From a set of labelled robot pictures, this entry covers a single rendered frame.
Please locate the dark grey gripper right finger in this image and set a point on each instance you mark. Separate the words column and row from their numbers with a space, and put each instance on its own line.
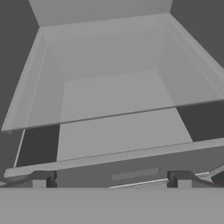
column 172, row 179

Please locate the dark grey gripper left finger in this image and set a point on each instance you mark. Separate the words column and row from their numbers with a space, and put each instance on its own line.
column 51, row 179

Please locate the grey fridge drawer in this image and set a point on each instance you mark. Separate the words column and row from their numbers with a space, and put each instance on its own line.
column 131, row 162

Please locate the clear glass fridge shelf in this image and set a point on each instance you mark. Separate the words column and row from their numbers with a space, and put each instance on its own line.
column 35, row 110

